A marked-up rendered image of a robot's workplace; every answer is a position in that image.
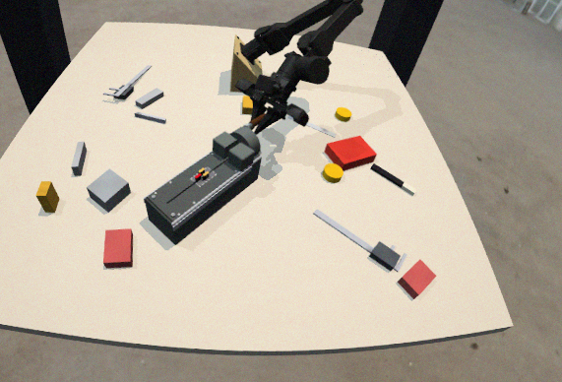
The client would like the red rectangular block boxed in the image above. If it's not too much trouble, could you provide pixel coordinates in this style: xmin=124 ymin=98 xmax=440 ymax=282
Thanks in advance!
xmin=103 ymin=228 xmax=133 ymax=269
xmin=397 ymin=259 xmax=437 ymax=299
xmin=324 ymin=136 xmax=377 ymax=170

